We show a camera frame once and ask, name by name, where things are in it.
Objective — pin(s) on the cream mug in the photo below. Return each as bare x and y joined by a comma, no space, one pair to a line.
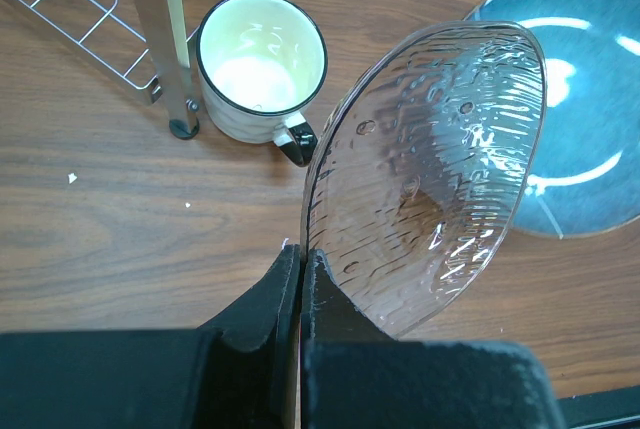
261,63

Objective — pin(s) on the clear glass textured dish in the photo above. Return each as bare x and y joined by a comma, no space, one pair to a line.
421,167

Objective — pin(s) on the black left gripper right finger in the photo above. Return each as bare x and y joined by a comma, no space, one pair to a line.
327,314

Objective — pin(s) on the dark teal round plate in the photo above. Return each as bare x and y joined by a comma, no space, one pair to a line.
585,175

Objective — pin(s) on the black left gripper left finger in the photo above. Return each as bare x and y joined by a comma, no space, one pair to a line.
249,379

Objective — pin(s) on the metal dish rack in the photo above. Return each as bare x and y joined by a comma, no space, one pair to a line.
146,47

